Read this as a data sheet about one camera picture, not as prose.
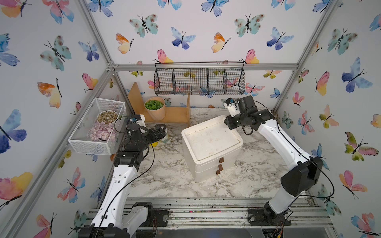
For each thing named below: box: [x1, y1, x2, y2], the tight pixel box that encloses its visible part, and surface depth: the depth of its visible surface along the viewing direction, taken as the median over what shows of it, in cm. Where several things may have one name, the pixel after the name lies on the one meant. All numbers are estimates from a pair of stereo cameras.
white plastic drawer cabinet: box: [181, 115, 244, 183], surface depth 76 cm
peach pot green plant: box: [144, 96, 166, 121], surface depth 100 cm
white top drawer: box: [184, 141, 244, 173], surface depth 74 cm
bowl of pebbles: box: [96, 110, 119, 124], surface depth 72 cm
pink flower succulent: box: [89, 121, 117, 142], surface depth 64 cm
